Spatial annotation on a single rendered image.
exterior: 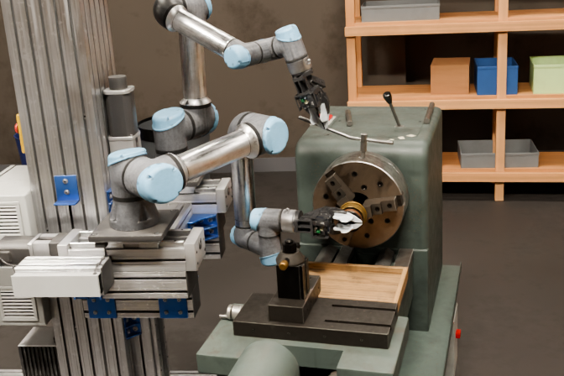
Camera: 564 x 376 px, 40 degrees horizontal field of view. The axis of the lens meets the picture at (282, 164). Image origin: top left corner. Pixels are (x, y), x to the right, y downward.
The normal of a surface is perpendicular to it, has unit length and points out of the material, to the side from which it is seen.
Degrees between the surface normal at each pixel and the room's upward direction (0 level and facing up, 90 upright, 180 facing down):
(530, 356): 0
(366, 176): 90
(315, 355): 90
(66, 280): 90
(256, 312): 0
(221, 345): 0
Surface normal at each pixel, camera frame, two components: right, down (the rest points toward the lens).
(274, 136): 0.74, 0.14
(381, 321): -0.06, -0.95
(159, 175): 0.55, 0.25
